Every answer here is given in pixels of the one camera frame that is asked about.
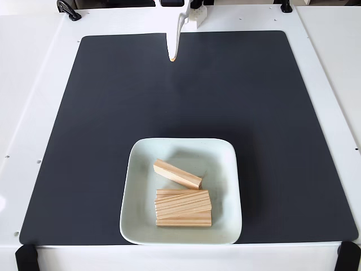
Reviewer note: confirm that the wooden block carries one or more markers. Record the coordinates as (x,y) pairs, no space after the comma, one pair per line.
(177,173)
(183,222)
(183,204)
(166,192)

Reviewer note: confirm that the pale green square plate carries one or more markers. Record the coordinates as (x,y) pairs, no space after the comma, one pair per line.
(141,175)

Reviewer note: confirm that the black base clamp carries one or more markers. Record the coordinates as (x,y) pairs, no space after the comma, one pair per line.
(197,3)

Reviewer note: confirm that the black table clamp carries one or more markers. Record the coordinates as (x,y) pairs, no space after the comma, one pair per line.
(69,9)
(286,7)

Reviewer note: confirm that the black table mat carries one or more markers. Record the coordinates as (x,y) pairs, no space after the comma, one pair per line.
(268,113)

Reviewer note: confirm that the black corner bracket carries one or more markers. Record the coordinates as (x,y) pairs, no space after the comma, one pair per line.
(349,257)
(26,258)

